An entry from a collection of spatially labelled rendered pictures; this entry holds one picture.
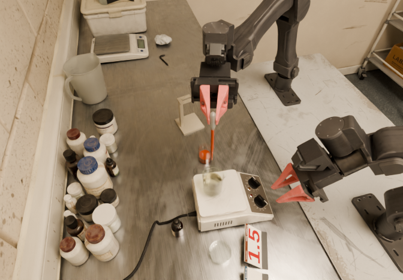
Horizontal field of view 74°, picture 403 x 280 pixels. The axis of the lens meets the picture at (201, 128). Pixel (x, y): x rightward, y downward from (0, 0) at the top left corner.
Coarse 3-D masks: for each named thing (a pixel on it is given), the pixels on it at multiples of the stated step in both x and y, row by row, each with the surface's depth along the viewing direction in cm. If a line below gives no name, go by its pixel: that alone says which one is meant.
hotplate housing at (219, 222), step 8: (192, 184) 74; (240, 184) 72; (248, 208) 67; (200, 216) 66; (216, 216) 66; (224, 216) 66; (232, 216) 66; (240, 216) 66; (248, 216) 67; (256, 216) 68; (264, 216) 69; (272, 216) 70; (200, 224) 66; (208, 224) 66; (216, 224) 67; (224, 224) 68; (232, 224) 69; (240, 224) 70
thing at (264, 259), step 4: (256, 228) 69; (260, 232) 69; (264, 232) 70; (260, 236) 69; (264, 236) 69; (260, 240) 68; (264, 240) 68; (260, 244) 67; (264, 244) 68; (244, 248) 64; (260, 248) 67; (264, 248) 67; (244, 252) 63; (260, 252) 66; (264, 252) 66; (244, 256) 62; (260, 256) 65; (264, 256) 66; (244, 260) 62; (260, 260) 65; (264, 260) 65; (252, 264) 63; (260, 264) 64; (264, 264) 64; (260, 268) 64; (264, 268) 64
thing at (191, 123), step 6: (186, 96) 87; (180, 102) 85; (186, 102) 85; (180, 108) 87; (180, 114) 89; (192, 114) 98; (180, 120) 92; (186, 120) 96; (192, 120) 96; (198, 120) 96; (180, 126) 94; (186, 126) 94; (192, 126) 94; (198, 126) 94; (186, 132) 92; (192, 132) 93
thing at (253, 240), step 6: (252, 228) 68; (252, 234) 67; (258, 234) 68; (252, 240) 66; (258, 240) 67; (252, 246) 65; (258, 246) 66; (252, 252) 64; (258, 252) 66; (252, 258) 63; (258, 258) 65; (258, 264) 64
